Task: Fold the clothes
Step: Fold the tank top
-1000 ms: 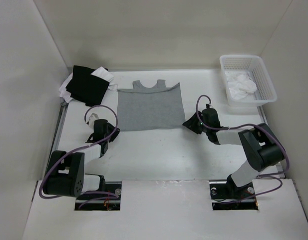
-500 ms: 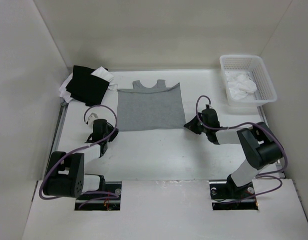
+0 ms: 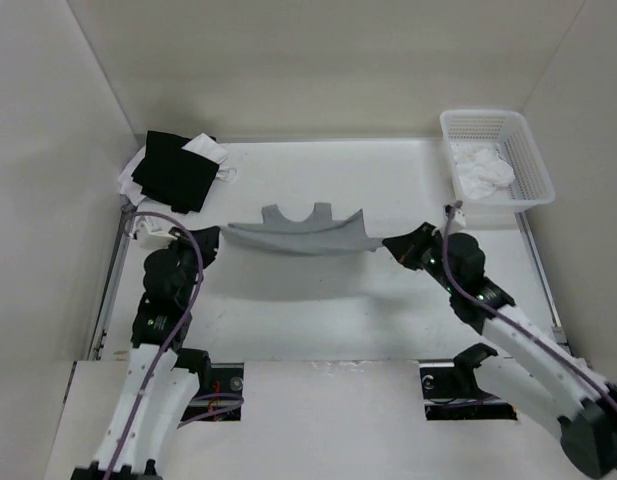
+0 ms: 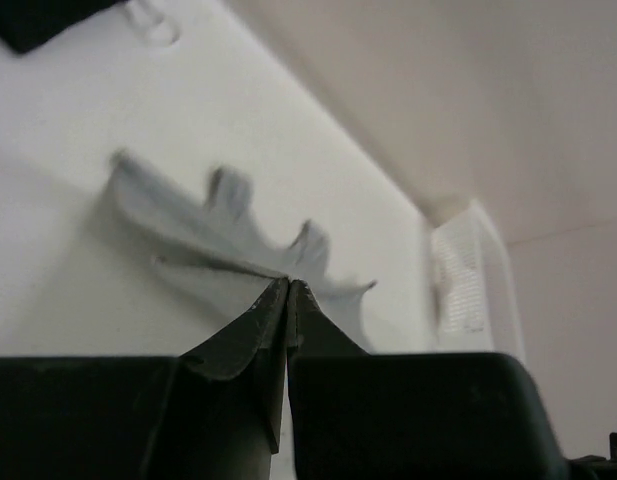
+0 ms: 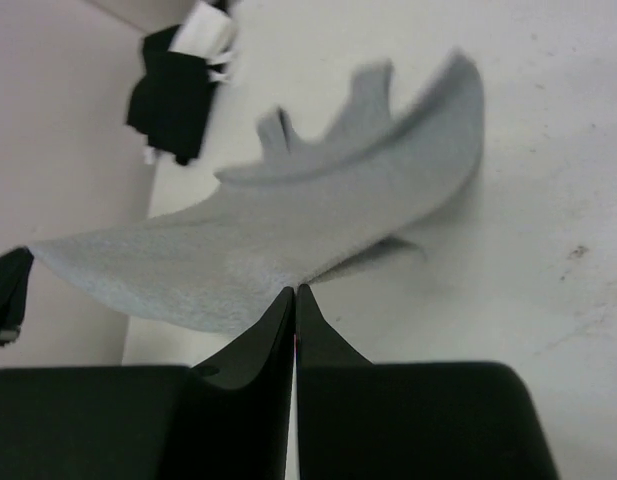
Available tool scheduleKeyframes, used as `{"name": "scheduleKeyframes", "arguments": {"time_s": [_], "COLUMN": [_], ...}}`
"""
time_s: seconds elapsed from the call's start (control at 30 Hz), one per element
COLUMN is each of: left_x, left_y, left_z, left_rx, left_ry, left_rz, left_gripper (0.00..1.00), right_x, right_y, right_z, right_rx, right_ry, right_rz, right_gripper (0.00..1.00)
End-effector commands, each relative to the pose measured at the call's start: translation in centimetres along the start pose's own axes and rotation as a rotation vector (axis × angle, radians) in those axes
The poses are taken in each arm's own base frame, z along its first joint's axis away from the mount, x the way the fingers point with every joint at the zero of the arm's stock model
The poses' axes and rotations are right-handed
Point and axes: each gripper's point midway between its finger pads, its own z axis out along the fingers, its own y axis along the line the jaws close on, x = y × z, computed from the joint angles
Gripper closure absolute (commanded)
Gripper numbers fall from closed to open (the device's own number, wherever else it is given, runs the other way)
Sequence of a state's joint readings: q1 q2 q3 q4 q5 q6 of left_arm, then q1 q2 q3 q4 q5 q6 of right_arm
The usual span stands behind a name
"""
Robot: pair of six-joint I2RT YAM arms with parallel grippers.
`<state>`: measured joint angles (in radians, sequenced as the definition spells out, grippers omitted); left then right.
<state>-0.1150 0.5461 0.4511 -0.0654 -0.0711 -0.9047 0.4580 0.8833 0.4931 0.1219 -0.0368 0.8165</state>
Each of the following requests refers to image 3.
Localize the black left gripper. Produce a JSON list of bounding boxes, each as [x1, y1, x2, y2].
[[160, 226, 219, 306]]

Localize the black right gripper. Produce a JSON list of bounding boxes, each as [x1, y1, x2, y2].
[[383, 222, 459, 294]]

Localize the grey tank top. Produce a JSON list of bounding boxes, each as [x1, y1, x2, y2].
[[221, 202, 383, 257]]

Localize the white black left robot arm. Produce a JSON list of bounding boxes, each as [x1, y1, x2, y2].
[[72, 226, 220, 479]]

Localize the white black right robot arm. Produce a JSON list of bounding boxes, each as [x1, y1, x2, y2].
[[382, 223, 617, 479]]

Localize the black folded tank top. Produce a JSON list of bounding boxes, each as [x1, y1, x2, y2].
[[132, 131, 219, 214]]

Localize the white folded tank top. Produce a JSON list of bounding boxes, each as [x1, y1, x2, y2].
[[117, 133, 237, 206]]

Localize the crumpled white tank top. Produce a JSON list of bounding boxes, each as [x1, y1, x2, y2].
[[451, 143, 515, 200]]

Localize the white plastic mesh basket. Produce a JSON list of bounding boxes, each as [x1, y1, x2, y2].
[[439, 109, 555, 214]]

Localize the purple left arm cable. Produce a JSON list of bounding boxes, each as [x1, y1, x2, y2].
[[102, 212, 247, 480]]

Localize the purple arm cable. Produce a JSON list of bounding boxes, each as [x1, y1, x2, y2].
[[102, 212, 247, 480], [441, 199, 617, 431]]

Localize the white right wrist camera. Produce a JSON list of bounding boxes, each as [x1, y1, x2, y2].
[[443, 204, 467, 233]]

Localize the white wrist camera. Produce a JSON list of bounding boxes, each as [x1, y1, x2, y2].
[[443, 204, 467, 233], [129, 215, 174, 250]]

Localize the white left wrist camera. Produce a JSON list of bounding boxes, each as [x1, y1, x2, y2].
[[129, 215, 174, 250]]

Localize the aluminium table edge rail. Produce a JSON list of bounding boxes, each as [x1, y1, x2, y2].
[[85, 196, 136, 360]]

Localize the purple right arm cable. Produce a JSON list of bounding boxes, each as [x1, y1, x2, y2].
[[441, 199, 617, 431]]

